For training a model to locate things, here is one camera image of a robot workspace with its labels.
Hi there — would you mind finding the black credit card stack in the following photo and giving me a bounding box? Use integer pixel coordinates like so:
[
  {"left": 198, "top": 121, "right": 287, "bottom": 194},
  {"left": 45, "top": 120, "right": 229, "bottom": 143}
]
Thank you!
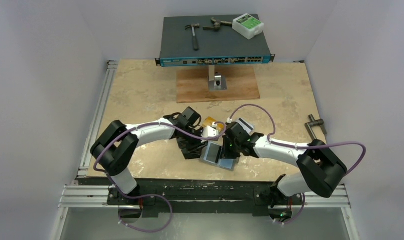
[{"left": 176, "top": 137, "right": 208, "bottom": 160}]

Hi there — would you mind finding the grey card holder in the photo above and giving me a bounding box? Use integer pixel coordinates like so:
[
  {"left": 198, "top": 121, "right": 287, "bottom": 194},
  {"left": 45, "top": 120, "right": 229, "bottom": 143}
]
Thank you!
[{"left": 199, "top": 141, "right": 240, "bottom": 171}]

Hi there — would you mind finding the single black credit card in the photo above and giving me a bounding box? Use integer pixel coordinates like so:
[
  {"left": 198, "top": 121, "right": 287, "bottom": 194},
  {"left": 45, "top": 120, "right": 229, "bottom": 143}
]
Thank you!
[{"left": 206, "top": 144, "right": 222, "bottom": 164}]

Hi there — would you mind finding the orange credit card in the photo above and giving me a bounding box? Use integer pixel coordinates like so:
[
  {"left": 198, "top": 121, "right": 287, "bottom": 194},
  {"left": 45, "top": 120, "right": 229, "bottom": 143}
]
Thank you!
[{"left": 201, "top": 117, "right": 218, "bottom": 129}]

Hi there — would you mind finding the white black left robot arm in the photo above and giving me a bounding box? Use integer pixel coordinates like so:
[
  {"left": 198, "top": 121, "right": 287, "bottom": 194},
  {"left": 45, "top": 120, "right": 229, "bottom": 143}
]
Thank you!
[{"left": 90, "top": 107, "right": 208, "bottom": 205}]

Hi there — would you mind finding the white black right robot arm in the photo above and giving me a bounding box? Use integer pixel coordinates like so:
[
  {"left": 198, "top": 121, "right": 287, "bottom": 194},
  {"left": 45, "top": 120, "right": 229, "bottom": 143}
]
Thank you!
[{"left": 225, "top": 122, "right": 348, "bottom": 204}]

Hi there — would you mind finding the silver white credit card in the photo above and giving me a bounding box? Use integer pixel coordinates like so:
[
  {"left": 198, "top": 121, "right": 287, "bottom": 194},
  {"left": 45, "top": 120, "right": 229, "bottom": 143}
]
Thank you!
[{"left": 236, "top": 118, "right": 255, "bottom": 134}]

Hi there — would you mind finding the brown wooden board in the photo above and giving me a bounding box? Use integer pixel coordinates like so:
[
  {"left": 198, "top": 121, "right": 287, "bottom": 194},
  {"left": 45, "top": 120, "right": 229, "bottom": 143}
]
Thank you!
[{"left": 176, "top": 66, "right": 261, "bottom": 104}]

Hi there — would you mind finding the grey metal stand base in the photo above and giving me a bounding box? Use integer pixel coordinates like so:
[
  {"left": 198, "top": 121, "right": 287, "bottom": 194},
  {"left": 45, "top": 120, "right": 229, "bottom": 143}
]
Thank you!
[{"left": 208, "top": 65, "right": 227, "bottom": 92}]

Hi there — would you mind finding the small hammer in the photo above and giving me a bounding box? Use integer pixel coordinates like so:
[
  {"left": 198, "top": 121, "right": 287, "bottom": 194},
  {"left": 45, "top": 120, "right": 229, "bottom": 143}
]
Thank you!
[{"left": 184, "top": 23, "right": 200, "bottom": 51}]

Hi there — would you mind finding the white green plastic box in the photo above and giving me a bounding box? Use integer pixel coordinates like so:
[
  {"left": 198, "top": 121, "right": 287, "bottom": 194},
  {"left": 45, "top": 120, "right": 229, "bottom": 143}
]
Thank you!
[{"left": 232, "top": 13, "right": 265, "bottom": 40}]

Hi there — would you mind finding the dark metal clamp tool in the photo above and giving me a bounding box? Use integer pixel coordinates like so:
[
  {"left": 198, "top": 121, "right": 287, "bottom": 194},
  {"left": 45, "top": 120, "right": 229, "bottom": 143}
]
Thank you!
[{"left": 202, "top": 17, "right": 233, "bottom": 32}]

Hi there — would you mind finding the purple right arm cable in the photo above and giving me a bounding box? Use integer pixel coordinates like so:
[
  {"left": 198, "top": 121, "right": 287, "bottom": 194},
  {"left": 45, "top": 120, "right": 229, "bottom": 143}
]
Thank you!
[{"left": 229, "top": 103, "right": 368, "bottom": 226}]

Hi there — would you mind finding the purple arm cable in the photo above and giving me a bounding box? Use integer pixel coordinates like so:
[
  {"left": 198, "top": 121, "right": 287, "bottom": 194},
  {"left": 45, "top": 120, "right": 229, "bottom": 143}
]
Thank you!
[
  {"left": 229, "top": 103, "right": 368, "bottom": 226},
  {"left": 93, "top": 120, "right": 228, "bottom": 173}
]

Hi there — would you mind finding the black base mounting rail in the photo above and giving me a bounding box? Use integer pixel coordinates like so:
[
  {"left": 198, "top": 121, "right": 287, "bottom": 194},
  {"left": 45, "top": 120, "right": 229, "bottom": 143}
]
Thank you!
[{"left": 77, "top": 177, "right": 303, "bottom": 219}]

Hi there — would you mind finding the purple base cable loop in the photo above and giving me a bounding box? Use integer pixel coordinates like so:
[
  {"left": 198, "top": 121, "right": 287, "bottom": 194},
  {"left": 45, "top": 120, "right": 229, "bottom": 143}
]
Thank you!
[{"left": 117, "top": 193, "right": 174, "bottom": 233}]

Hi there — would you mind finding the metal crank handle tool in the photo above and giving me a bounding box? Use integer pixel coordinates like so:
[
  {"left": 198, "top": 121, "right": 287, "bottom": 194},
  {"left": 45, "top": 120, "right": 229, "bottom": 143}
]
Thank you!
[{"left": 304, "top": 114, "right": 328, "bottom": 142}]

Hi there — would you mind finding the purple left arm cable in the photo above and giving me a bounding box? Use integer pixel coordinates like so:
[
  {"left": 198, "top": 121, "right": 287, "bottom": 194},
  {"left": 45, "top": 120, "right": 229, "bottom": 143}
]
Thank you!
[{"left": 93, "top": 120, "right": 228, "bottom": 173}]

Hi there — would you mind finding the blue network switch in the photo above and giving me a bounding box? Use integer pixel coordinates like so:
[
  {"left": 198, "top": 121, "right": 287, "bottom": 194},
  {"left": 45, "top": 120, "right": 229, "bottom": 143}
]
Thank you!
[{"left": 155, "top": 15, "right": 276, "bottom": 67}]

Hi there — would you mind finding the aluminium frame rail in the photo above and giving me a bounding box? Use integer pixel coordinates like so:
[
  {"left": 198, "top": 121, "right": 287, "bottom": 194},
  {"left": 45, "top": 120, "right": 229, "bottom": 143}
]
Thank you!
[{"left": 52, "top": 59, "right": 356, "bottom": 240}]

